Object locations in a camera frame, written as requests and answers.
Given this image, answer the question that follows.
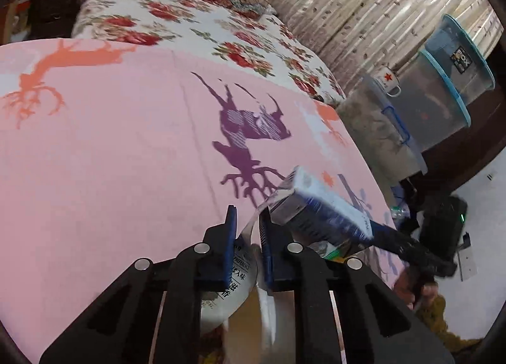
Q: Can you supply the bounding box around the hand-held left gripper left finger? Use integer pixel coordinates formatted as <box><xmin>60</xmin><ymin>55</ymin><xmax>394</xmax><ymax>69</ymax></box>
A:
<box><xmin>40</xmin><ymin>205</ymin><xmax>238</xmax><ymax>364</ymax></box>

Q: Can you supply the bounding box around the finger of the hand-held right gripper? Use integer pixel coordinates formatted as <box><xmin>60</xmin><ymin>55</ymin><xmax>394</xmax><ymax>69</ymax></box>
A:
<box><xmin>369</xmin><ymin>222</ymin><xmax>435</xmax><ymax>272</ymax></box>

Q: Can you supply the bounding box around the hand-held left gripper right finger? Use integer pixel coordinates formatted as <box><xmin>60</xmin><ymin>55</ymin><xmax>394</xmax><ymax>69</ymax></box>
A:
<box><xmin>258</xmin><ymin>211</ymin><xmax>455</xmax><ymax>364</ymax></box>

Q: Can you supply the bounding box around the white printed wrapper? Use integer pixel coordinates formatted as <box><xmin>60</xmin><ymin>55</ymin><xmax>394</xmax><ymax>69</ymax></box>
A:
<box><xmin>200</xmin><ymin>208</ymin><xmax>277</xmax><ymax>357</ymax></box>

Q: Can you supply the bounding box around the blue and white milk carton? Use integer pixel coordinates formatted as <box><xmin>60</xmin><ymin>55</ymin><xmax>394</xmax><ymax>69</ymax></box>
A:
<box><xmin>269</xmin><ymin>166</ymin><xmax>374</xmax><ymax>259</ymax></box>

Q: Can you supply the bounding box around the person's right hand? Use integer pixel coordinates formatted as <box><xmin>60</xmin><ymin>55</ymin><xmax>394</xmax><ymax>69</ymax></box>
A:
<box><xmin>394</xmin><ymin>269</ymin><xmax>439</xmax><ymax>311</ymax></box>

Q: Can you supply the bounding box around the clear storage box blue lid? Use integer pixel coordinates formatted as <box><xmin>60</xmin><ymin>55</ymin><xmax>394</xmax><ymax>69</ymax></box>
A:
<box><xmin>395</xmin><ymin>49</ymin><xmax>473</xmax><ymax>153</ymax></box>

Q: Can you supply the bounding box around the pink printed blanket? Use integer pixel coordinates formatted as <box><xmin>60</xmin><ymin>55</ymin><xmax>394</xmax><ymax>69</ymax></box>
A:
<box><xmin>0</xmin><ymin>37</ymin><xmax>408</xmax><ymax>364</ymax></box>

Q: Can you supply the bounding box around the white mug red star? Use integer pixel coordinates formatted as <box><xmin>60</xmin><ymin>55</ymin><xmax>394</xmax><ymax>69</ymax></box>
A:
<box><xmin>373</xmin><ymin>65</ymin><xmax>402</xmax><ymax>97</ymax></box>

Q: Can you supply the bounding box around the clear storage box black label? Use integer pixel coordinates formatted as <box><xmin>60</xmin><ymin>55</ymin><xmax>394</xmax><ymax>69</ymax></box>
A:
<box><xmin>425</xmin><ymin>14</ymin><xmax>497</xmax><ymax>105</ymax></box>

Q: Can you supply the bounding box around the floral bed sheet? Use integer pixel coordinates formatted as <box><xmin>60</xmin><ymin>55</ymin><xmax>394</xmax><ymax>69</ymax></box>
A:
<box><xmin>71</xmin><ymin>0</ymin><xmax>349</xmax><ymax>107</ymax></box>

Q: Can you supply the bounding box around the leaf patterned curtain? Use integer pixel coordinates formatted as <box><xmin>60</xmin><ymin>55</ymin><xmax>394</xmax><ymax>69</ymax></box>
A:
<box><xmin>237</xmin><ymin>0</ymin><xmax>503</xmax><ymax>85</ymax></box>

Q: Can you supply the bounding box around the dark wooden nightstand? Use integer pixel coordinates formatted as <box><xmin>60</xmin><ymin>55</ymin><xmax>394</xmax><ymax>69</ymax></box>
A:
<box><xmin>28</xmin><ymin>0</ymin><xmax>84</xmax><ymax>39</ymax></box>

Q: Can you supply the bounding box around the clear storage box blue handle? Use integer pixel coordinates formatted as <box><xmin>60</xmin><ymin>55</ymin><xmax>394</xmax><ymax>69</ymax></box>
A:
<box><xmin>338</xmin><ymin>73</ymin><xmax>429</xmax><ymax>186</ymax></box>

